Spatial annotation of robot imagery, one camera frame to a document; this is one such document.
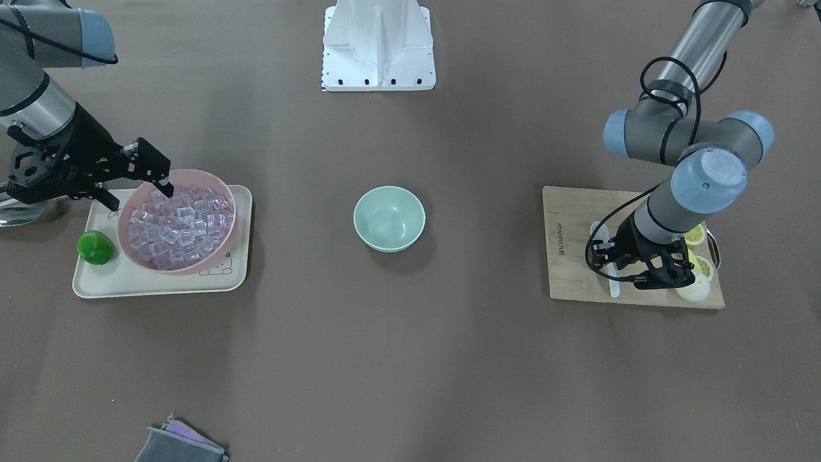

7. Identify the purple cloth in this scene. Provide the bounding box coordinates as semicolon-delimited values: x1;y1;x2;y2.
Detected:
160;415;224;451

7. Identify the lemon slice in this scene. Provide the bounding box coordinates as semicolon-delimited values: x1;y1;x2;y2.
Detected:
688;253;716;282
683;223;707;248

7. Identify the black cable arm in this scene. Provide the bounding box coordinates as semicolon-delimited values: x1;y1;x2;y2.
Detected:
584;53;727;276
1;2;119;69

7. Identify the cream rectangular tray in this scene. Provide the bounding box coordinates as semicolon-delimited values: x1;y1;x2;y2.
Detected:
72;185;254;298

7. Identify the white onion half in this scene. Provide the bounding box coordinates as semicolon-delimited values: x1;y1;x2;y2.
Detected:
675;274;711;302

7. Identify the wooden cutting board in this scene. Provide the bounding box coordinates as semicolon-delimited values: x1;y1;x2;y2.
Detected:
542;186;725;310

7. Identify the clear ice cubes pile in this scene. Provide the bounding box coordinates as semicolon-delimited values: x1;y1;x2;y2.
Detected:
125;185;235;270

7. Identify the lemon slice upper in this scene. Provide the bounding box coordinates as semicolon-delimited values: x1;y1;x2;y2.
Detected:
683;223;707;248

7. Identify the mint green bowl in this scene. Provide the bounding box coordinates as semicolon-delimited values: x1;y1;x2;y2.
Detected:
353;186;427;253

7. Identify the metal ice scoop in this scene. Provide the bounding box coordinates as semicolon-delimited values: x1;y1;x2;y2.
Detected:
1;192;63;228

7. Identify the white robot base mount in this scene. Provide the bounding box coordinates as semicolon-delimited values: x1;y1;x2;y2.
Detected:
321;1;437;92

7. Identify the grey folded cloth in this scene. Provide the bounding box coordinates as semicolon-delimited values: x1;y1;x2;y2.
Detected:
135;427;230;461

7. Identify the white plastic spoon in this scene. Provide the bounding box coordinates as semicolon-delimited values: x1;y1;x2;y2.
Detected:
590;221;620;298

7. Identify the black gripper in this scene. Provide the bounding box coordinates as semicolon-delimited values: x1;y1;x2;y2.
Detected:
6;103;175;212

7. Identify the pink bowl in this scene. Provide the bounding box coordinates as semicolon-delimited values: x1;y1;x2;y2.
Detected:
117;169;237;275

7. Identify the green lime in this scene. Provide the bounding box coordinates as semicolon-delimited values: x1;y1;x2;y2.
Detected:
75;229;115;266

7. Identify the lemon slice lower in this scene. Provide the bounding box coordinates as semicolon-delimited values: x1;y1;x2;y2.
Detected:
688;253;716;282

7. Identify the black gripper second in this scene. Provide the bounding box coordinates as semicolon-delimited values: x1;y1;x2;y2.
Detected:
589;215;696;290

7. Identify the robot arm with blue joints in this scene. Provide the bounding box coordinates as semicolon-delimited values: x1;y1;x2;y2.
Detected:
1;1;76;140

